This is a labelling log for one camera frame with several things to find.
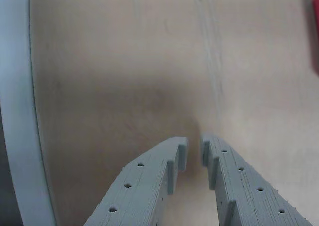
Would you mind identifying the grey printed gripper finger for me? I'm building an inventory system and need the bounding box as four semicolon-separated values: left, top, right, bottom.
86;136;189;226
200;133;315;226

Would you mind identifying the red lego block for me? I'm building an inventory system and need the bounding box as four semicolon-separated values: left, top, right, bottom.
303;0;319;76

